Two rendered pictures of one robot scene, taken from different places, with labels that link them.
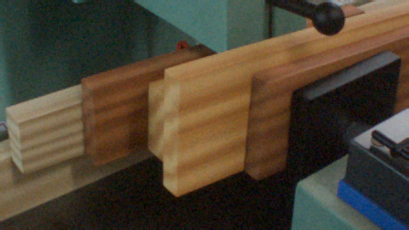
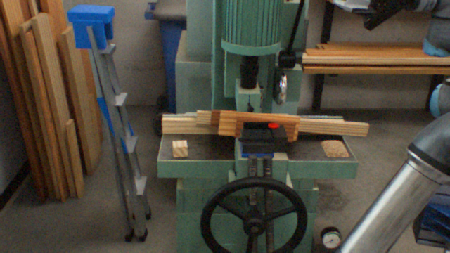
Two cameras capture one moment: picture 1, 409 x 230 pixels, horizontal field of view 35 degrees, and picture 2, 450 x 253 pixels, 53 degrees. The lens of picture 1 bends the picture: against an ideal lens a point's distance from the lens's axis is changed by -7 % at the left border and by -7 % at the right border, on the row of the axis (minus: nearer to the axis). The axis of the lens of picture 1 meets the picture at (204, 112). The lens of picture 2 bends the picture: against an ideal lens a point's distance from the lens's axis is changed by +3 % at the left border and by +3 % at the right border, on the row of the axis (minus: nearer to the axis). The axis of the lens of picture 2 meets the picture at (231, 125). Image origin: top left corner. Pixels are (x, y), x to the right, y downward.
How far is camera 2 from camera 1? 1.03 m
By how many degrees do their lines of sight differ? 29
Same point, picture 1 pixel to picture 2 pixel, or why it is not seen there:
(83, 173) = (211, 131)
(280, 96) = (240, 121)
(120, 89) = (217, 113)
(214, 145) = (227, 127)
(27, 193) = (197, 129)
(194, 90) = (223, 114)
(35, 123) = (200, 114)
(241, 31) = (241, 109)
